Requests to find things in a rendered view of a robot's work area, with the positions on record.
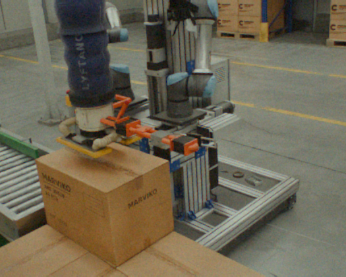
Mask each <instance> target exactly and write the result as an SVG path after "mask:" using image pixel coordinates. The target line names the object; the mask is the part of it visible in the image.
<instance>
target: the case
mask: <svg viewBox="0 0 346 277"><path fill-rule="evenodd" d="M107 147H110V148H112V152H109V153H107V154H104V155H103V156H100V157H98V158H93V157H91V156H89V155H87V154H85V153H83V152H80V151H78V150H74V149H72V148H69V147H65V148H62V149H60V150H56V151H54V152H52V153H49V154H46V155H45V156H42V157H39V158H36V159H35V162H36V169H37V173H38V179H39V182H40V188H41V192H42V199H43V205H44V208H45V215H46V218H47V223H48V224H49V225H50V226H52V227H54V228H55V229H57V230H59V231H60V232H62V233H63V234H65V235H66V236H67V237H69V238H71V239H72V240H74V241H76V242H77V243H79V244H81V245H82V246H84V247H85V248H87V249H89V250H91V251H93V252H94V253H95V254H97V255H99V256H100V257H101V258H103V259H105V260H107V261H108V262H110V263H111V264H113V265H115V266H116V267H118V266H120V265H121V264H123V263H124V262H125V261H127V260H128V259H130V258H131V257H133V256H134V255H135V254H137V253H139V252H141V251H143V250H144V249H145V248H147V247H149V246H150V245H151V244H153V243H155V241H157V240H158V239H160V238H161V237H163V236H164V235H166V234H167V233H169V232H171V231H172V230H174V225H173V209H172V200H171V184H170V175H169V161H168V160H165V159H163V158H159V157H157V156H154V155H151V154H148V153H145V152H140V151H137V150H134V149H131V148H128V147H126V146H122V145H120V144H117V143H114V142H112V143H111V144H110V145H107Z"/></svg>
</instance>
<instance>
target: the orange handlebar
mask: <svg viewBox="0 0 346 277"><path fill-rule="evenodd" d="M116 100H120V102H117V103H115V104H113V109H115V108H118V107H120V106H122V105H123V104H124V101H125V100H128V101H129V103H130V102H131V99H130V98H127V97H124V96H119V95H116ZM107 118H110V119H113V120H116V119H117V118H116V117H112V116H110V115H109V116H108V117H107ZM100 122H101V123H105V124H107V125H111V126H113V127H116V126H115V122H114V121H110V120H108V119H104V118H101V119H100ZM156 131H157V130H154V129H153V127H149V126H147V125H145V126H141V125H137V126H136V128H132V127H130V128H129V132H130V133H134V134H136V136H138V137H140V138H149V139H151V136H150V134H152V133H154V132H156ZM175 137H176V136H173V135H170V136H169V139H166V138H163V139H162V140H161V142H162V143H164V144H167V145H169V146H170V143H169V140H171V139H173V138H175ZM197 148H198V145H197V144H196V143H195V144H194V145H192V146H190V147H189V148H188V151H195V150H197Z"/></svg>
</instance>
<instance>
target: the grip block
mask: <svg viewBox="0 0 346 277"><path fill-rule="evenodd" d="M137 125H141V121H140V119H137V118H134V117H130V118H129V116H126V117H124V118H121V119H118V120H117V121H115V126H116V133H117V134H118V135H122V136H124V137H125V136H126V135H127V137H130V136H133V135H135V134H134V133H130V132H129V128H130V127H132V128H136V126H137Z"/></svg>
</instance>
